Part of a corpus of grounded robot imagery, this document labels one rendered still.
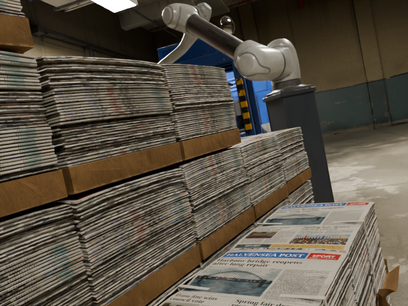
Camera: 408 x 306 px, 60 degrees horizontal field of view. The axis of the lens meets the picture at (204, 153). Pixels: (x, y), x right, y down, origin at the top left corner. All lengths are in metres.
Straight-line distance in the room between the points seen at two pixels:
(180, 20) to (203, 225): 1.43
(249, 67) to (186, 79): 0.85
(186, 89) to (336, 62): 9.96
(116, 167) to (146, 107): 0.15
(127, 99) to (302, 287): 0.46
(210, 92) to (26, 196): 0.56
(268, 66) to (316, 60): 9.01
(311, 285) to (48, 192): 0.45
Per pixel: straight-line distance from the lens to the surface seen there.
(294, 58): 1.91
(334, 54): 10.76
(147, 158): 0.71
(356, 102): 10.71
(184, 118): 0.83
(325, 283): 0.67
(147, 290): 0.71
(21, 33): 0.61
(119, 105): 0.68
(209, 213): 0.86
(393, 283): 1.13
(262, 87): 5.49
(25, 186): 0.55
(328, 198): 1.96
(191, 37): 2.29
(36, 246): 0.56
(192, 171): 0.82
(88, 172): 0.61
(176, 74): 0.84
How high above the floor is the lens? 0.89
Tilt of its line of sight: 3 degrees down
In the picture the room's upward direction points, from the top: 12 degrees counter-clockwise
